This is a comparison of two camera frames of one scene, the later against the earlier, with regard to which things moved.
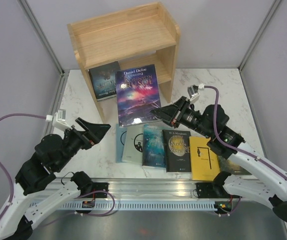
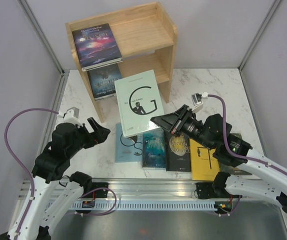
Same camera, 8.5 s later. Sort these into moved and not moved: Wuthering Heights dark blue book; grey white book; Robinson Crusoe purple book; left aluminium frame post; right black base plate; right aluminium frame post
Moved: grey white book; Robinson Crusoe purple book
Not moved: left aluminium frame post; right black base plate; Wuthering Heights dark blue book; right aluminium frame post
